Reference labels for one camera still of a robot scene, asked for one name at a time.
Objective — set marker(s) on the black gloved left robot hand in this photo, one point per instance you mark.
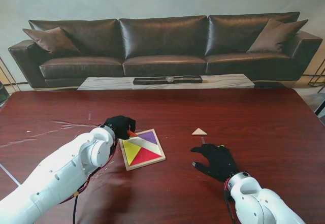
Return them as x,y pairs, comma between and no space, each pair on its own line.
122,127

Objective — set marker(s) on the small glass ball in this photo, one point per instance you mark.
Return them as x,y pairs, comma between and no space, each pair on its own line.
170,79

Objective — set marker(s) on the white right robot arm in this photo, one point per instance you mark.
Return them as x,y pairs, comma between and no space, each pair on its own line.
256,201

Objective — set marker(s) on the small natural wood triangle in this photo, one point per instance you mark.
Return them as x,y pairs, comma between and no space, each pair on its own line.
199,132

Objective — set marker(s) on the orange tangram parallelogram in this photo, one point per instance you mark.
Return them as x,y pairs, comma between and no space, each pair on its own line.
132,133

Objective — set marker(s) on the clear tape strip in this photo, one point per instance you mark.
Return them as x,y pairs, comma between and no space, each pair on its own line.
203,140

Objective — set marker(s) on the brown throw pillow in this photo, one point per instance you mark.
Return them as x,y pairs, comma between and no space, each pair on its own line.
276,37
53,41

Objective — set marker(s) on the dark brown leather sofa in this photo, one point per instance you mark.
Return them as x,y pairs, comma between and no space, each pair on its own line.
162,43

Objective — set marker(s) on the square wooden puzzle tray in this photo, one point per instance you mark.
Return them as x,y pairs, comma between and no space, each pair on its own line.
127,163

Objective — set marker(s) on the large red tangram triangle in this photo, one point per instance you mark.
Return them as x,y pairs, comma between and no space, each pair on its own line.
147,156

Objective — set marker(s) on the long black decorative tray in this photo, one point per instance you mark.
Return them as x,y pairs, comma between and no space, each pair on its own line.
149,80

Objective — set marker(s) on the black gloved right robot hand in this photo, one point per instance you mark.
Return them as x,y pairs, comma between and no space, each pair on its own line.
218,161

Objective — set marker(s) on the grey marble coffee table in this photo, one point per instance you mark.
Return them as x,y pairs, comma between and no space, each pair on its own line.
106,83

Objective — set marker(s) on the purple tangram triangle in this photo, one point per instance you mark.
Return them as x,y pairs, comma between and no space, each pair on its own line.
148,137

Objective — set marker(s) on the large yellow tangram triangle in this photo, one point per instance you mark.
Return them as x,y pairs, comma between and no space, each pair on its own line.
130,151

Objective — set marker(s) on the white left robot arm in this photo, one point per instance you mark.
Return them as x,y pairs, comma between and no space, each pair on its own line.
61,175

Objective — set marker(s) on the black chair edge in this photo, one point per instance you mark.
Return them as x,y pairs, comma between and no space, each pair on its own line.
2,94

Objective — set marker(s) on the thin metal side table frame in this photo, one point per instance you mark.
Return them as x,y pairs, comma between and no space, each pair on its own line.
316,76
10,78

